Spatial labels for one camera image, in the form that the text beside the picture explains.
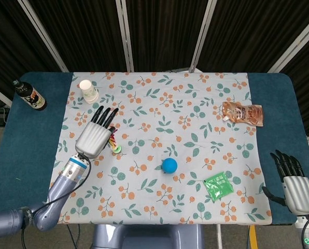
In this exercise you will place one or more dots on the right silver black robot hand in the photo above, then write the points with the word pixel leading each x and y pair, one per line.
pixel 295 189

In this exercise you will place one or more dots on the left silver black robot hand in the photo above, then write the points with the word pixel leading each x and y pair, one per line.
pixel 93 135

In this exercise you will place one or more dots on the feather shuttlecock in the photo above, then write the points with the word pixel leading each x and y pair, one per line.
pixel 115 145

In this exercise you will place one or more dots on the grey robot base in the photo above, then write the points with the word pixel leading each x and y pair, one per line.
pixel 148 236

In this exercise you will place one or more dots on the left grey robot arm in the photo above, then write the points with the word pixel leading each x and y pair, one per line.
pixel 45 199

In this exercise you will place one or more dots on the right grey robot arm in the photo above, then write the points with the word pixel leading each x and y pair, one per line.
pixel 307 232

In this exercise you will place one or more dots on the floral print tablecloth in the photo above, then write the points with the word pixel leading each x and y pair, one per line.
pixel 157 129

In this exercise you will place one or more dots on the white paper cup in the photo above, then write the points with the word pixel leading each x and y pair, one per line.
pixel 88 91

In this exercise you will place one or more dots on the dark blue table cover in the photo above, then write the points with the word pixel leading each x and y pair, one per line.
pixel 27 135

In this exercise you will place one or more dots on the dark glass sauce bottle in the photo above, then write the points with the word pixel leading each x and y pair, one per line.
pixel 31 96

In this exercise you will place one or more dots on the green snack packet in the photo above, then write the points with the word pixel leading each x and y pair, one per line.
pixel 218 186

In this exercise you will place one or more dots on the blue ball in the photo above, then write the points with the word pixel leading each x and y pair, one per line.
pixel 169 166

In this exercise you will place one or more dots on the brown sauce pouch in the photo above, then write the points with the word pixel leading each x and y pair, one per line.
pixel 244 113

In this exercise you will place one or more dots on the black folding screen partition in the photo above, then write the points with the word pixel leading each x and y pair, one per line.
pixel 154 33

